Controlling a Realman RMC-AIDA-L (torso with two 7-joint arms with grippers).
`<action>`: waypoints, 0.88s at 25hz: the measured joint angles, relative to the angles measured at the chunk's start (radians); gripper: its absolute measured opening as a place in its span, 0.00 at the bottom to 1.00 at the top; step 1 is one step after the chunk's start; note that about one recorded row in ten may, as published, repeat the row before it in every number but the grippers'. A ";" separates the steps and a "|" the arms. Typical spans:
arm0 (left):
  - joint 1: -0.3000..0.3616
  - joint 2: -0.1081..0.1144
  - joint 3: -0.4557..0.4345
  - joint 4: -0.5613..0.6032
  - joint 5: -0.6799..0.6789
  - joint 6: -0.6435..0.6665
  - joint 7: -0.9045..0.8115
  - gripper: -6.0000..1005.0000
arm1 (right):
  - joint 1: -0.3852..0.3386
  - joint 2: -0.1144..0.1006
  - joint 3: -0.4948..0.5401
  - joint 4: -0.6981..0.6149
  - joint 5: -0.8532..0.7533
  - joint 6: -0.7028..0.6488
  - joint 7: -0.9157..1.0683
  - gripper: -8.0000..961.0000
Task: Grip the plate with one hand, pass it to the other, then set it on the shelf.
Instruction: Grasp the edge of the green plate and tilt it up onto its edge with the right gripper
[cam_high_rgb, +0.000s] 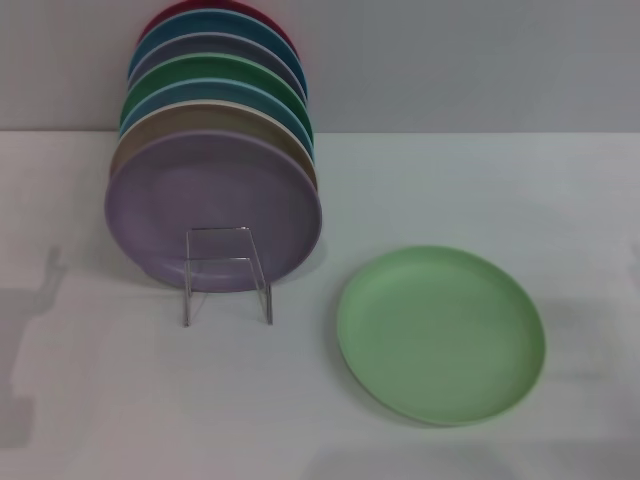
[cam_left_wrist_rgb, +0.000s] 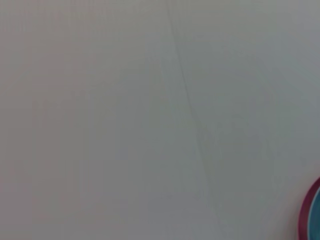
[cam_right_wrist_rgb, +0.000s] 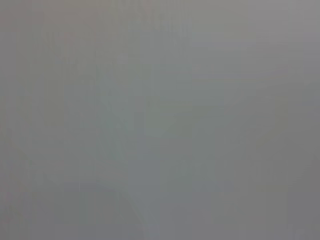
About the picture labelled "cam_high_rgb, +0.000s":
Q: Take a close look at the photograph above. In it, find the maroon red plate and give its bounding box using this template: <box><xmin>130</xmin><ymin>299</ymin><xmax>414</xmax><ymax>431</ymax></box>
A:
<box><xmin>138</xmin><ymin>0</ymin><xmax>300</xmax><ymax>57</ymax></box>

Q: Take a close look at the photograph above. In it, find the teal blue plate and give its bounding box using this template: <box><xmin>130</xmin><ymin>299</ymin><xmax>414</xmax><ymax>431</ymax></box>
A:
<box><xmin>127</xmin><ymin>7</ymin><xmax>307</xmax><ymax>99</ymax></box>

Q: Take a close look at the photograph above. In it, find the lilac plate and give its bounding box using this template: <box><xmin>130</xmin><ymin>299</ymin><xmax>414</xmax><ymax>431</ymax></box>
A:
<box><xmin>103</xmin><ymin>128</ymin><xmax>324</xmax><ymax>295</ymax></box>

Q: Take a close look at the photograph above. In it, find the dark green plate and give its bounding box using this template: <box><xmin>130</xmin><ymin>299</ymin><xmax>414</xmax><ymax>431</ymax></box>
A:
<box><xmin>118</xmin><ymin>52</ymin><xmax>315</xmax><ymax>146</ymax></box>

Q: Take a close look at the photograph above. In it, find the metal wire plate rack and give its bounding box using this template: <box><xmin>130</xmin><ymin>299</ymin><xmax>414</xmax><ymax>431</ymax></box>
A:
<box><xmin>182</xmin><ymin>226</ymin><xmax>275</xmax><ymax>329</ymax></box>

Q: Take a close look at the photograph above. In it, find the grey purple plate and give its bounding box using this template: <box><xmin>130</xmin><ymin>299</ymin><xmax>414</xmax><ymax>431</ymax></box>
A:
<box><xmin>128</xmin><ymin>32</ymin><xmax>308</xmax><ymax>102</ymax></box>

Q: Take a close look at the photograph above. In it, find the light green plate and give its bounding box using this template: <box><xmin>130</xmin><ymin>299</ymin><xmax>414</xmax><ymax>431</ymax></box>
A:
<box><xmin>335</xmin><ymin>243</ymin><xmax>547</xmax><ymax>428</ymax></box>

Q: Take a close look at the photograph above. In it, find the beige plate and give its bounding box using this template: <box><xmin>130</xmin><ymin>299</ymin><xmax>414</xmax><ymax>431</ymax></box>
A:
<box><xmin>109</xmin><ymin>98</ymin><xmax>319</xmax><ymax>192</ymax></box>

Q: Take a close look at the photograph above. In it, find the light blue plate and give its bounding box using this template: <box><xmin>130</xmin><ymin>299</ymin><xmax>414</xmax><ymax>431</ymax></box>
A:
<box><xmin>118</xmin><ymin>77</ymin><xmax>316</xmax><ymax>162</ymax></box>

